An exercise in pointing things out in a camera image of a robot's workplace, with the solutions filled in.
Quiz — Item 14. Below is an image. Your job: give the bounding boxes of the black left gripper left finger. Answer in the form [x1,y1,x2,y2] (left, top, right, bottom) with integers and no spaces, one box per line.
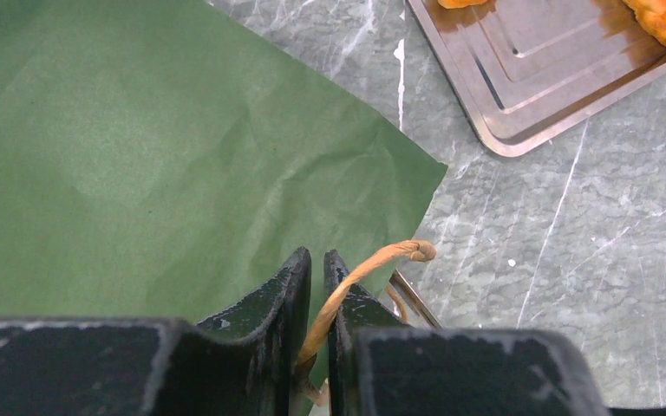
[0,248,311,415]

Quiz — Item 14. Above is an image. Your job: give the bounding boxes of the green paper bag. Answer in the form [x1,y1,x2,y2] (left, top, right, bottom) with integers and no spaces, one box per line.
[0,0,449,416]

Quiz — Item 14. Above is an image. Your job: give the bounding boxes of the metal baking tray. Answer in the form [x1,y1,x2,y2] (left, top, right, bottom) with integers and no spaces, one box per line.
[409,0,666,158]

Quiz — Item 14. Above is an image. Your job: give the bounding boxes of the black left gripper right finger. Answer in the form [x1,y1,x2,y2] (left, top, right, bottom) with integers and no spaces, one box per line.
[323,249,613,416]

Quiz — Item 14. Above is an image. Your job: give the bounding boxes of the smooth orange fake loaf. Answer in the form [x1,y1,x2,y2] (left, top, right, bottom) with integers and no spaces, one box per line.
[437,0,487,10]

